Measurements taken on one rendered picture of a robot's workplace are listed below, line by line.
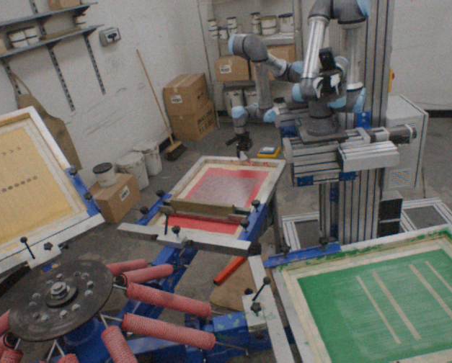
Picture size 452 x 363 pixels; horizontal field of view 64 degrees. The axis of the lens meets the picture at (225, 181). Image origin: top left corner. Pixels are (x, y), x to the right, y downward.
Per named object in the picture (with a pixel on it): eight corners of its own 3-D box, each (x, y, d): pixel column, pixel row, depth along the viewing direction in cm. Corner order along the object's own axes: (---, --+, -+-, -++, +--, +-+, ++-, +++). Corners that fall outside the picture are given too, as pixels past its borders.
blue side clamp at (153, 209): (166, 202, 211) (164, 191, 207) (174, 202, 209) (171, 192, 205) (138, 234, 188) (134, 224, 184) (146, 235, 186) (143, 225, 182)
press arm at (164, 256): (173, 245, 168) (170, 237, 165) (184, 247, 165) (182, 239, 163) (153, 272, 155) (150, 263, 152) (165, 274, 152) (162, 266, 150)
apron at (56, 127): (78, 167, 367) (36, 63, 314) (84, 168, 364) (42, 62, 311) (39, 196, 327) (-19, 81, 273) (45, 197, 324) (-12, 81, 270)
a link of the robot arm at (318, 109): (312, 107, 190) (311, 82, 183) (338, 108, 184) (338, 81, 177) (306, 116, 181) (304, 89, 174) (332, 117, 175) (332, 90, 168)
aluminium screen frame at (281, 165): (203, 160, 247) (202, 155, 245) (287, 165, 224) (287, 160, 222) (138, 233, 187) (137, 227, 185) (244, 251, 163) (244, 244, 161)
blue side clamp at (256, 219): (257, 212, 189) (256, 201, 185) (267, 213, 187) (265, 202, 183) (237, 251, 166) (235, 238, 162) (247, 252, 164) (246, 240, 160)
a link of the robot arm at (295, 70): (304, 88, 218) (303, 65, 211) (287, 86, 227) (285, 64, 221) (316, 82, 224) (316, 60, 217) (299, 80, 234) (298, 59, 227)
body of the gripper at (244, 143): (249, 152, 222) (246, 135, 216) (236, 152, 226) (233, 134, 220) (252, 147, 228) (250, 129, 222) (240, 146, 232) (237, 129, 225)
